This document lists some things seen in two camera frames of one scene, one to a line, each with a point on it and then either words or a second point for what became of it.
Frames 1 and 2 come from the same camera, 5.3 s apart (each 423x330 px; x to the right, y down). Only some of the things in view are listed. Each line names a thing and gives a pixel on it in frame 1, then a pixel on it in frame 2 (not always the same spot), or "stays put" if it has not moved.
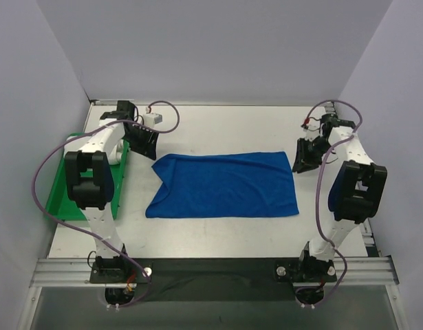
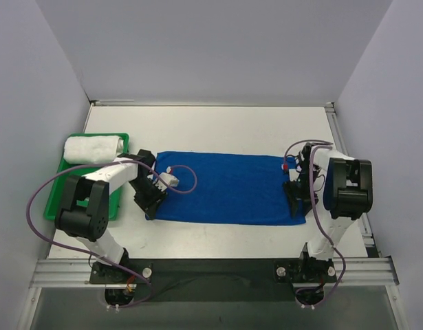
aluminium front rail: [76, 273] stays put
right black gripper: [308, 151] to [297, 192]
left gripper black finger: [145, 142] to [150, 213]
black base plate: [213, 280] stays put
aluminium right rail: [370, 241] stays put
